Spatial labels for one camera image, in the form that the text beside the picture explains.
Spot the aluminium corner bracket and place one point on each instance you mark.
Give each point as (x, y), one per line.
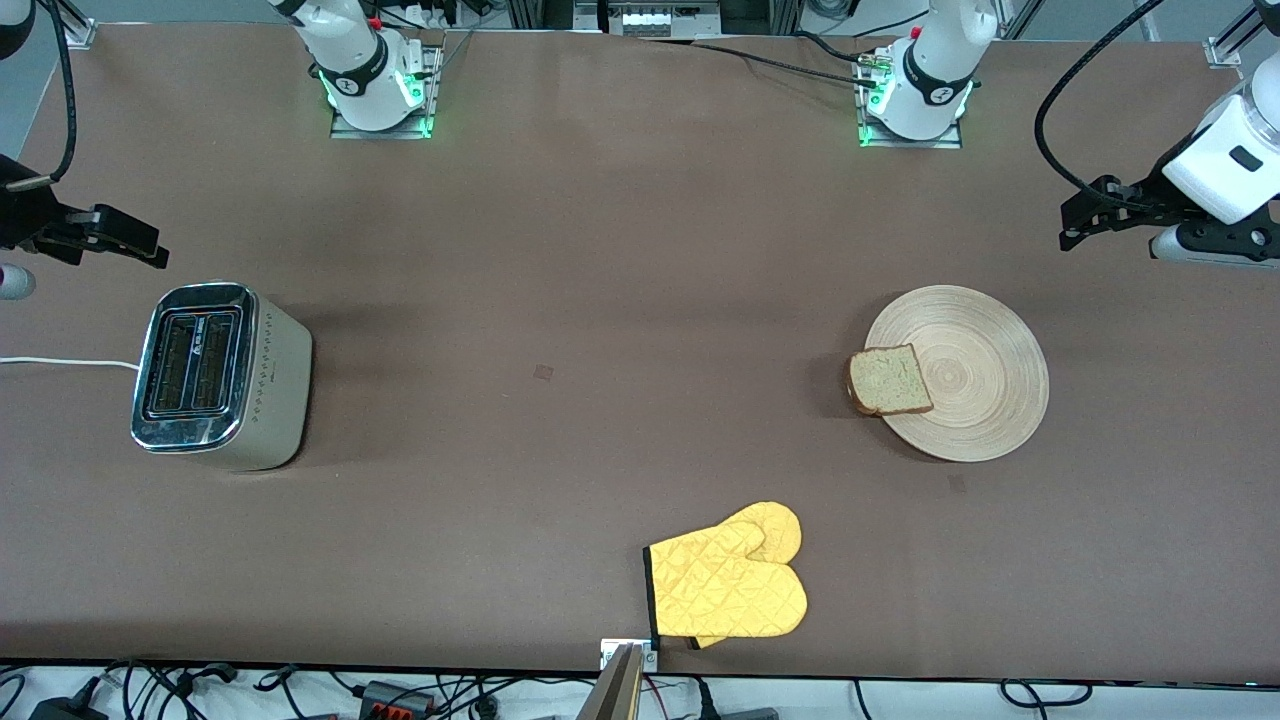
(1225, 50)
(78, 32)

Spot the black orange connector block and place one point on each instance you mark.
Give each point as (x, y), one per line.
(395, 697)

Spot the aluminium profile bar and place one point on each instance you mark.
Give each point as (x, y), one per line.
(615, 695)

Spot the yellow quilted oven mitt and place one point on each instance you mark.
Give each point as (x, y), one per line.
(720, 590)

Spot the silver two-slot toaster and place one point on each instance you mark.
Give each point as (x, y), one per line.
(270, 400)

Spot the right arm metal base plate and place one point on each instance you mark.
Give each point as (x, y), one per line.
(380, 133)

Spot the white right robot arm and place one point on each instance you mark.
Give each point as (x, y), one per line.
(355, 70)

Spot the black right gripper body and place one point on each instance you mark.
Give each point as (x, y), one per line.
(24, 215)

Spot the silver mounting bracket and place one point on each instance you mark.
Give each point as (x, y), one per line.
(607, 652)

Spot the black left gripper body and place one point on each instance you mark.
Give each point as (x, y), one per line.
(1143, 199)

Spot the black power adapter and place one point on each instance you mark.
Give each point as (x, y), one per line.
(65, 710)

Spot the power strip with plugs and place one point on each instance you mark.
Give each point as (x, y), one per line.
(420, 15)

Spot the brown bread slice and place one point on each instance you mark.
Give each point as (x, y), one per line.
(890, 380)

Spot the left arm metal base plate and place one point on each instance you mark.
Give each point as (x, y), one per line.
(910, 143)

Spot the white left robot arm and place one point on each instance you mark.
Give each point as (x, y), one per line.
(935, 75)

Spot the round wooden plate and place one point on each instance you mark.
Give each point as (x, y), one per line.
(980, 380)

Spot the white power strip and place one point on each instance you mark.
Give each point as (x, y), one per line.
(660, 20)

